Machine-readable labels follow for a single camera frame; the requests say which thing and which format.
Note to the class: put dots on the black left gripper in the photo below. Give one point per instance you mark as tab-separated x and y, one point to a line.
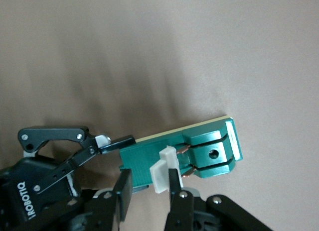
15	176

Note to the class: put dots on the green load switch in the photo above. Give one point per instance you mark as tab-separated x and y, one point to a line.
142	156

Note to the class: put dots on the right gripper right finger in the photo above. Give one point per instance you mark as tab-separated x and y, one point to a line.
179	211

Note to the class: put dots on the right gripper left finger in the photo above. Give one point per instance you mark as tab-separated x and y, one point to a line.
123	191

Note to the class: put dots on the brown paper table cover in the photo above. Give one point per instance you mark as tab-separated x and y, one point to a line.
224	41

